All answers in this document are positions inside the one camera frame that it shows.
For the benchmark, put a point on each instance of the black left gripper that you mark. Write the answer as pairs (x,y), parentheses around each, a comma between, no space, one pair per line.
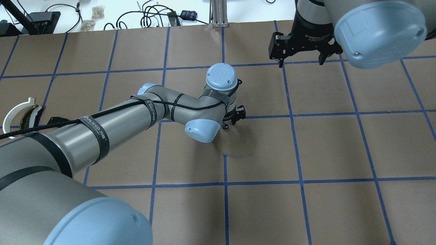
(239,113)

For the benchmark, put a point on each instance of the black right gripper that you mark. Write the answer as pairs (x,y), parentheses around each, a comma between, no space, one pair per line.
(311,35)

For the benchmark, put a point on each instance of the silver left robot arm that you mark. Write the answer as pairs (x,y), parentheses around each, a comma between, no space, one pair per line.
(41,203)

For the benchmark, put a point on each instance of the small blue checkered box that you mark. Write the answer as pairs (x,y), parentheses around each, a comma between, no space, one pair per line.
(188,15)

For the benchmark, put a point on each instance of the black flat plastic part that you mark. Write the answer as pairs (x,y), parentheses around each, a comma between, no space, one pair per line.
(57,122)

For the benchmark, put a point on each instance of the olive curved plastic part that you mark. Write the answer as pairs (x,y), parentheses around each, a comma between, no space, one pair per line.
(31,117)

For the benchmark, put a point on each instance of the white curved plastic part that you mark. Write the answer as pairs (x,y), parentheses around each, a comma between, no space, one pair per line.
(6,124)

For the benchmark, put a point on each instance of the aluminium frame post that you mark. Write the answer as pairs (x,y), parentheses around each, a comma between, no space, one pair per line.
(218,13)

